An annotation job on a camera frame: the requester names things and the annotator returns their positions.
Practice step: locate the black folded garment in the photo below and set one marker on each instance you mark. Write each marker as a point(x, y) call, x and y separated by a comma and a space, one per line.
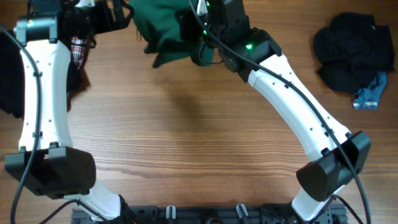
point(12, 78)

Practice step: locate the green cloth garment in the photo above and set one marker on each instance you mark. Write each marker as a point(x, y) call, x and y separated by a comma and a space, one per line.
point(156, 21)

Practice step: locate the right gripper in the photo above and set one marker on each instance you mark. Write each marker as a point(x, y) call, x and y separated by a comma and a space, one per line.
point(186, 17)

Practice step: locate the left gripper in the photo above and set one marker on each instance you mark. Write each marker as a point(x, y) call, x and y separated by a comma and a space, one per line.
point(102, 8)

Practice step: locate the blue denim garment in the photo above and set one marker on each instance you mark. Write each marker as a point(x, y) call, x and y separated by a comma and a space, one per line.
point(368, 98)

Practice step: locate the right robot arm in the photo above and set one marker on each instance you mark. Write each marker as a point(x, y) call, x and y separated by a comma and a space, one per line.
point(336, 156)

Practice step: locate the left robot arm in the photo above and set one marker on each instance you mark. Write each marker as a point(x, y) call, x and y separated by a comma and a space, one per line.
point(47, 164)

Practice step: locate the red plaid shirt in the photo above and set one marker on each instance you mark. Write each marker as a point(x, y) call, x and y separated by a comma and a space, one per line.
point(78, 51)

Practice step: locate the black crumpled garment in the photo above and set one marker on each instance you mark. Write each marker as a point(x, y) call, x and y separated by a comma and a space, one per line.
point(351, 50)

